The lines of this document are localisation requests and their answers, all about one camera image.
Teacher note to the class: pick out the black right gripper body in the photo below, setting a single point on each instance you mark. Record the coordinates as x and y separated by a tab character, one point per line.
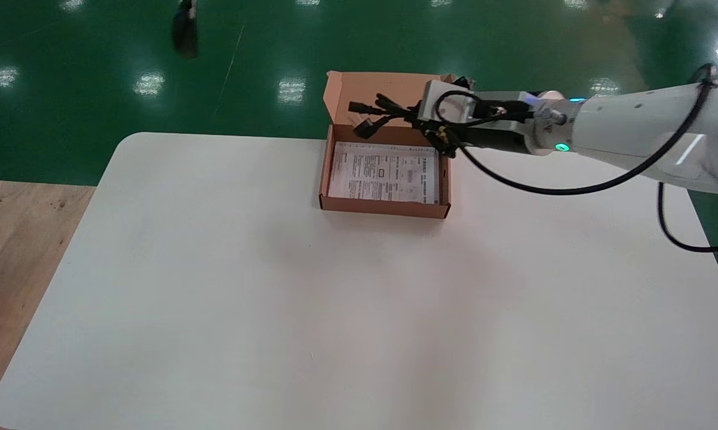
496	134

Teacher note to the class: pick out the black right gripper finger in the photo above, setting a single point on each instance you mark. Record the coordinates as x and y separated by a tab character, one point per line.
442	137
465	83

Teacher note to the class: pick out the printed white paper sheet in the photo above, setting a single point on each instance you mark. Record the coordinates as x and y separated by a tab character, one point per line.
383	173

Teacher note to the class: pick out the brown cardboard storage box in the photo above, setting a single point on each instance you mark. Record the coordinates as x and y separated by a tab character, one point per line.
383	206

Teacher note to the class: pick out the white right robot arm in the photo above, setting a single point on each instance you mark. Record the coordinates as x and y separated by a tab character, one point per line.
634	125

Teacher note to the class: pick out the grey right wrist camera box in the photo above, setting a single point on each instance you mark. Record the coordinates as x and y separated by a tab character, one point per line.
454	107

